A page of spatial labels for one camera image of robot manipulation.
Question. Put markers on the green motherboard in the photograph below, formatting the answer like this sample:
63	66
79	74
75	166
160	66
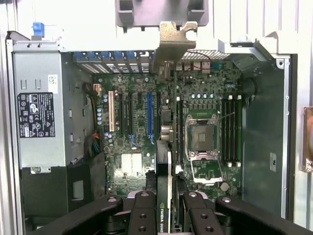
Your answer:
127	78

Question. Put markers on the grey plastic parts rack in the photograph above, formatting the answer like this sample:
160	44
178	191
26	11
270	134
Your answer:
146	14

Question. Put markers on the grey power supply unit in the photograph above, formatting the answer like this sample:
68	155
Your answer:
36	73

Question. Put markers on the black plastic shroud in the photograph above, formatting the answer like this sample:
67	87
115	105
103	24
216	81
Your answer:
49	191

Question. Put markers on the silver chipset heatsink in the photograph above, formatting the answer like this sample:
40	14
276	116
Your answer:
132	164

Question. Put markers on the round coin battery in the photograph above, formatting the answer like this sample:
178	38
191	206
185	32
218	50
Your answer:
224	186

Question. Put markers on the blue case latch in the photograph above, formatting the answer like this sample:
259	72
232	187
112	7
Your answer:
38	28

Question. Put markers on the metal socket cover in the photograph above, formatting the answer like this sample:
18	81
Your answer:
206	180

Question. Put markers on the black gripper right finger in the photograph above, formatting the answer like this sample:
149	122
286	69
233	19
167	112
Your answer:
200	215

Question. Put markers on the blue expansion slot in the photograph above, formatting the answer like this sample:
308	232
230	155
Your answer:
149	115

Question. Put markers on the white expansion slot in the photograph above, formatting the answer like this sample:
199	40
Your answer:
111	110

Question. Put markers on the CPU socket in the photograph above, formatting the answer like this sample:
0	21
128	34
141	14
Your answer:
201	137

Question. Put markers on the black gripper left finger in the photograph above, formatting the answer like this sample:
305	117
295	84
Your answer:
141	215

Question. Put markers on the open dark grey PC case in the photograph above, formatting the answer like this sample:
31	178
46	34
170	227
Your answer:
264	122

